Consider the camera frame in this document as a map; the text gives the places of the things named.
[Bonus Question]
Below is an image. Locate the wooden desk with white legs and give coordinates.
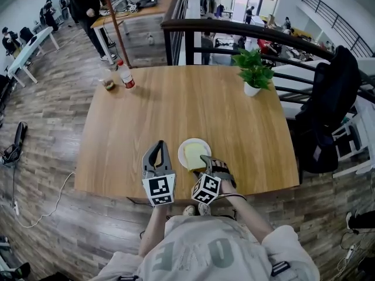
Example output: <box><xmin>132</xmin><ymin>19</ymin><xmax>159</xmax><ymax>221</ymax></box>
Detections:
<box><xmin>90</xmin><ymin>0</ymin><xmax>175</xmax><ymax>66</ymax></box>

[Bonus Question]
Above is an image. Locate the black jacket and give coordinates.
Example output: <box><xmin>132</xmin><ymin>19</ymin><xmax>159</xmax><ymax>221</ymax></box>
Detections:
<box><xmin>294</xmin><ymin>45</ymin><xmax>370</xmax><ymax>174</ymax></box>

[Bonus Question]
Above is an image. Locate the clear plastic cup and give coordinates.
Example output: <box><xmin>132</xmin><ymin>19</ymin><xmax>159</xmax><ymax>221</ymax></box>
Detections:
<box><xmin>98</xmin><ymin>68</ymin><xmax>116</xmax><ymax>92</ymax></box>

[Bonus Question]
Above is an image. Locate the white chair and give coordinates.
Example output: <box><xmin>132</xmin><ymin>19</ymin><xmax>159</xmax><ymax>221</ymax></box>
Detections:
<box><xmin>331</xmin><ymin>97</ymin><xmax>375</xmax><ymax>179</ymax></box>

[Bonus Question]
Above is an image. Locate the green plant in white pot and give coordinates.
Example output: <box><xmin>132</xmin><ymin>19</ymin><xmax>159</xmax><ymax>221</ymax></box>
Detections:
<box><xmin>231</xmin><ymin>48</ymin><xmax>275</xmax><ymax>97</ymax></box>

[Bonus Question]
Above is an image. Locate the person's left forearm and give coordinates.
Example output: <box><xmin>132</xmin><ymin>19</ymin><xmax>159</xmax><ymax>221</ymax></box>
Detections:
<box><xmin>137</xmin><ymin>204</ymin><xmax>171</xmax><ymax>258</ymax></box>

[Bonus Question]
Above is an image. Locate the person's white sweatshirt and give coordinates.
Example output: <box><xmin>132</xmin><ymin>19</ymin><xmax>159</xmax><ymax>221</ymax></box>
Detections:
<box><xmin>96</xmin><ymin>214</ymin><xmax>321</xmax><ymax>281</ymax></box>

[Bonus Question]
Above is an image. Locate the thin wrist bracelet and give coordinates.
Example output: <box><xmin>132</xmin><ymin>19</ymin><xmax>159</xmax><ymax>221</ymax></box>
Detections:
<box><xmin>217</xmin><ymin>193</ymin><xmax>247</xmax><ymax>202</ymax></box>

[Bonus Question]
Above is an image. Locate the yellow slice of bread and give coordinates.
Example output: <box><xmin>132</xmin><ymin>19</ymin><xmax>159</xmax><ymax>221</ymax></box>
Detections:
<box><xmin>182</xmin><ymin>143</ymin><xmax>208</xmax><ymax>173</ymax></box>

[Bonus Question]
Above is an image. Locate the white power strip with cable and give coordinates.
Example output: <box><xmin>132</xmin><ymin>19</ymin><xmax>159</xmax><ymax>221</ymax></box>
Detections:
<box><xmin>336</xmin><ymin>243</ymin><xmax>359</xmax><ymax>270</ymax></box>
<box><xmin>12</xmin><ymin>171</ymin><xmax>76</xmax><ymax>229</ymax></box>

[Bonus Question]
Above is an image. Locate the white round plate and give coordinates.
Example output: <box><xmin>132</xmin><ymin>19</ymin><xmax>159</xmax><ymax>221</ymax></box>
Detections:
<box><xmin>177</xmin><ymin>138</ymin><xmax>212</xmax><ymax>170</ymax></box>

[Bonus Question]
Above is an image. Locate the person's right hand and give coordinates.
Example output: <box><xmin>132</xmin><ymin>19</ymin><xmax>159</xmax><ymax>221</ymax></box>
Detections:
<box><xmin>211</xmin><ymin>159</ymin><xmax>237</xmax><ymax>196</ymax></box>

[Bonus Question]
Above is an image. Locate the person's right forearm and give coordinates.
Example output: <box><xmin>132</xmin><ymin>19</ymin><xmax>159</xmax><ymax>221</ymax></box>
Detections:
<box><xmin>217</xmin><ymin>183</ymin><xmax>275</xmax><ymax>245</ymax></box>

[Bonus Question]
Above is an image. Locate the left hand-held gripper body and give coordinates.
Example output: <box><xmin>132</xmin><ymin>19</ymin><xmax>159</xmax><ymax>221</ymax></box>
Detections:
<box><xmin>141</xmin><ymin>167</ymin><xmax>177</xmax><ymax>207</ymax></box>

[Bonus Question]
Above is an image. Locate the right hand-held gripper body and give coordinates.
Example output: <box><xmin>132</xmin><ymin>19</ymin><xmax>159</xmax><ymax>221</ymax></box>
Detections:
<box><xmin>190</xmin><ymin>156</ymin><xmax>237</xmax><ymax>206</ymax></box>

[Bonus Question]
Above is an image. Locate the red label water bottle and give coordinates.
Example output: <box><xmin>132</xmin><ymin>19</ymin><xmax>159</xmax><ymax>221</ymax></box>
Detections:
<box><xmin>116</xmin><ymin>59</ymin><xmax>137</xmax><ymax>90</ymax></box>

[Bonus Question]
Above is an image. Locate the black metal railing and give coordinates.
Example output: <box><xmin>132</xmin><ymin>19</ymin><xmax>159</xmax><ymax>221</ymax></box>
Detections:
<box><xmin>160</xmin><ymin>0</ymin><xmax>375</xmax><ymax>105</ymax></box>

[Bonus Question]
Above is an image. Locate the white long table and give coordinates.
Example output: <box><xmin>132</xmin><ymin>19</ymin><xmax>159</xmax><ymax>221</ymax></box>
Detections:
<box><xmin>6</xmin><ymin>26</ymin><xmax>60</xmax><ymax>88</ymax></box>

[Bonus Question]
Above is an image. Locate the copper pole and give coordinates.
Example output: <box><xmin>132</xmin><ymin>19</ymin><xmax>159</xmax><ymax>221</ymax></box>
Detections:
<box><xmin>101</xmin><ymin>0</ymin><xmax>133</xmax><ymax>69</ymax></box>

